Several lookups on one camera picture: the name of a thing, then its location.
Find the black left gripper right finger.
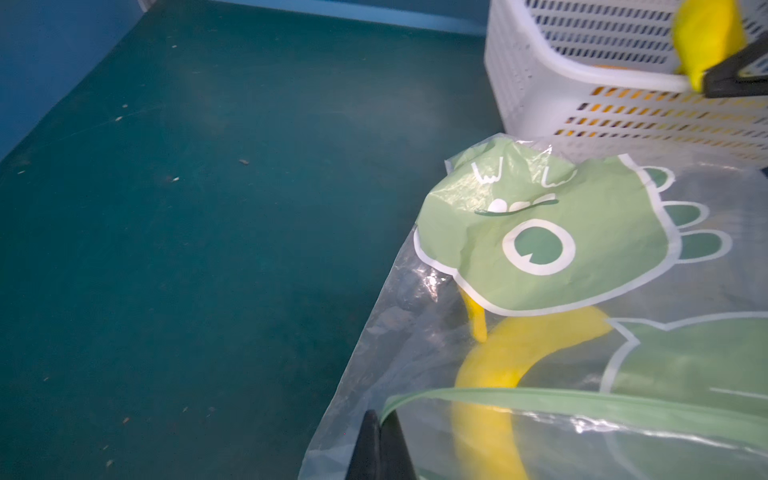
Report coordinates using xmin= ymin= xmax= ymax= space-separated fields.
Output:
xmin=379 ymin=412 xmax=417 ymax=480

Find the yellow banana bunch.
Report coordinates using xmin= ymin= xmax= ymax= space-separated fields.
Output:
xmin=452 ymin=290 xmax=612 ymax=479

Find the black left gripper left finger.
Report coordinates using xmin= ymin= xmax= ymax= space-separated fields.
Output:
xmin=345 ymin=410 xmax=381 ymax=480

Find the white perforated plastic basket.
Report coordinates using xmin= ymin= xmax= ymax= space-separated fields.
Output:
xmin=484 ymin=1 xmax=767 ymax=167

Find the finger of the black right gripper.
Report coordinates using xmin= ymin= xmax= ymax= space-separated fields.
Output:
xmin=703 ymin=33 xmax=767 ymax=98

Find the green printed zip-top bag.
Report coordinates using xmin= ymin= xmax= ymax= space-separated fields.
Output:
xmin=299 ymin=135 xmax=767 ymax=479

